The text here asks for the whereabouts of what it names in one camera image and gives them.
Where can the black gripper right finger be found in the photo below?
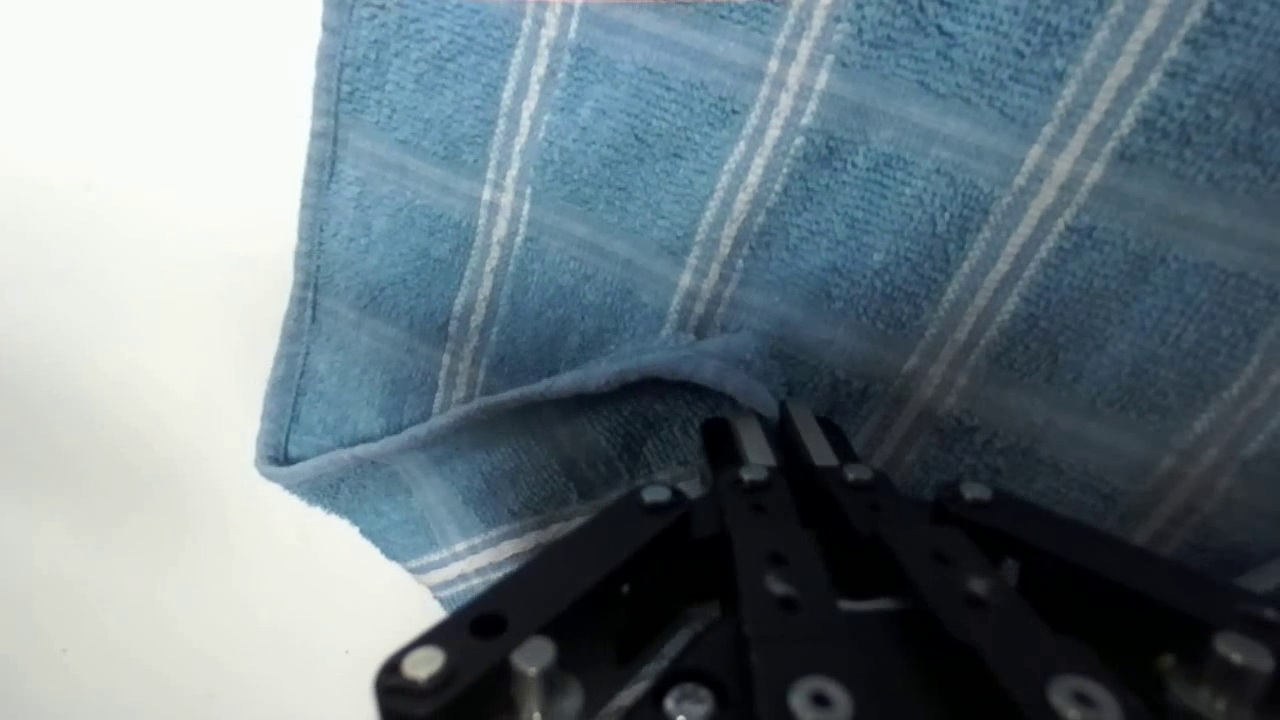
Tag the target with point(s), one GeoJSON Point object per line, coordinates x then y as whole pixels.
{"type": "Point", "coordinates": [1014, 593]}

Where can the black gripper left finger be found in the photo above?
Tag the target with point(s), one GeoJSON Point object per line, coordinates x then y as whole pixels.
{"type": "Point", "coordinates": [763, 572]}

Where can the blue striped towel cloth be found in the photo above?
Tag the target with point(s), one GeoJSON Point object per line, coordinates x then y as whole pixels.
{"type": "Point", "coordinates": [800, 202]}

